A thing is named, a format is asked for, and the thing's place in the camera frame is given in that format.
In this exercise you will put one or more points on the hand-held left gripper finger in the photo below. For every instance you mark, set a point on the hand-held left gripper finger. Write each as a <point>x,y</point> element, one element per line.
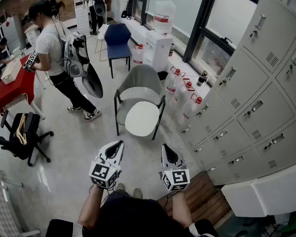
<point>102,149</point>
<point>120,154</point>

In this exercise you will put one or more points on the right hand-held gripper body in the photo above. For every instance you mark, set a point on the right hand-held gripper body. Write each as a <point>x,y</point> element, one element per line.
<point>176,178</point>

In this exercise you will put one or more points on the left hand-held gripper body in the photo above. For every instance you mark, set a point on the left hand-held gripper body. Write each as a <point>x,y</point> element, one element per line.
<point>102,173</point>

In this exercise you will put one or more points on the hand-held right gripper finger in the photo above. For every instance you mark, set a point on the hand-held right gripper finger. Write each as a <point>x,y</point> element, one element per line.
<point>179,158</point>
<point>163,158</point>

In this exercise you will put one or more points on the white round cushion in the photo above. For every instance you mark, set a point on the white round cushion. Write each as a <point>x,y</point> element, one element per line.
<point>141,118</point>

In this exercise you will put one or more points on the grey armchair with black frame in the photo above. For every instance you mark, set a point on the grey armchair with black frame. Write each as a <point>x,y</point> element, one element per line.
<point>140,79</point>

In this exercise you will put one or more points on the person's right forearm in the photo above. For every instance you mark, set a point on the person's right forearm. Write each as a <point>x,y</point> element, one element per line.
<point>182,211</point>

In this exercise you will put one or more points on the person's left forearm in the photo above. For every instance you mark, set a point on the person's left forearm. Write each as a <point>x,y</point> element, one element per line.
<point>90,209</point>

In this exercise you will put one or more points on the black office chair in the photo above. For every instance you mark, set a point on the black office chair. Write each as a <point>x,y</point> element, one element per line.
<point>29,132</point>

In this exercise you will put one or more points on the blue padded chair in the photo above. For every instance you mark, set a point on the blue padded chair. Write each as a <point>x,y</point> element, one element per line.
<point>118,41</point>

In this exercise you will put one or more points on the person's left chequered shoe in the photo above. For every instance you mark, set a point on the person's left chequered shoe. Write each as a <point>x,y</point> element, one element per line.
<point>121,186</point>

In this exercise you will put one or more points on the person's chequered shoe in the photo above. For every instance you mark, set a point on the person's chequered shoe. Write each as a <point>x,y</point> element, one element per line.
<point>137,192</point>
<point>121,186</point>

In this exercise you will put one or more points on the wooden slatted platform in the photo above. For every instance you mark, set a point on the wooden slatted platform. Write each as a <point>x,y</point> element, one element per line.
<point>207,196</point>

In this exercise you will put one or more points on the person's right chequered shoe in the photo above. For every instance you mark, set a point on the person's right chequered shoe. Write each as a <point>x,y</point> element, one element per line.
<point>137,192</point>

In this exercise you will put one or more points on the clear bottle with red cap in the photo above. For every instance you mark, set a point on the clear bottle with red cap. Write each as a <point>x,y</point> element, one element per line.
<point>190,110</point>
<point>138,54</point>
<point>181,95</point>
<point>172,81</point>

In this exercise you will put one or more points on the person's black shirt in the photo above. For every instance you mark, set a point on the person's black shirt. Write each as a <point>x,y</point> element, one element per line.
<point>133,218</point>

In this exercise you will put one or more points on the black and grey dish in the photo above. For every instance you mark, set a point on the black and grey dish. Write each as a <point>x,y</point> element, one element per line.
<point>93,83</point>

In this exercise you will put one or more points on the black drinking flask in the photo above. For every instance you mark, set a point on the black drinking flask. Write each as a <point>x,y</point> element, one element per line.
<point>201,79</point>

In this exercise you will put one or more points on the black waste bin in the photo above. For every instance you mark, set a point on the black waste bin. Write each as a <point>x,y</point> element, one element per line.
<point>162,75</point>

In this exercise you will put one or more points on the wooden clothes hangers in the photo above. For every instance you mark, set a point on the wooden clothes hangers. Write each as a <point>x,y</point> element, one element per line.
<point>21,130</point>

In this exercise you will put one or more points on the white foam boxes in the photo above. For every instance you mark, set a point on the white foam boxes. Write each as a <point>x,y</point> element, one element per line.
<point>266,194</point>

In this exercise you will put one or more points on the grey metal locker cabinet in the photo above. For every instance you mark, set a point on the grey metal locker cabinet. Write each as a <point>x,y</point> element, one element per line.
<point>261,95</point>

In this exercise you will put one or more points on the table with red cloth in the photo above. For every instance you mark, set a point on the table with red cloth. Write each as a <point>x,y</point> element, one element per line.
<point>14,88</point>

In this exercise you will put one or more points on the brown glass bottle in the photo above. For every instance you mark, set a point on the brown glass bottle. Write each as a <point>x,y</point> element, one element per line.
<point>171,50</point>

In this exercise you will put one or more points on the white water dispenser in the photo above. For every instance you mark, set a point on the white water dispenser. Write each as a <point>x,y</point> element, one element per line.
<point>159,48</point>

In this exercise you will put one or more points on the cardboard box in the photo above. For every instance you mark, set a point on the cardboard box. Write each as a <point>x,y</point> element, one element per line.
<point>11,70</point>

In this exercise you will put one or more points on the white desk unit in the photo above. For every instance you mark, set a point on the white desk unit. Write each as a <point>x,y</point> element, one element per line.
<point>32,34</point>

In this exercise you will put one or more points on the black item on sill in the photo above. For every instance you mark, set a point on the black item on sill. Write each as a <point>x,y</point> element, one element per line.
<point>124,14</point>

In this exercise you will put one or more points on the large clear water jug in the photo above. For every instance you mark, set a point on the large clear water jug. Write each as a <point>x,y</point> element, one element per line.
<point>164,16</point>

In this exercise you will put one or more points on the white shelf unit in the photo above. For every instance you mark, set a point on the white shelf unit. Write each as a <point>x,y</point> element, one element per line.
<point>81,9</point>

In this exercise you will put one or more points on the black framed window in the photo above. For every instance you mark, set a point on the black framed window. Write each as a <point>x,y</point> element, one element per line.
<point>232,16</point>

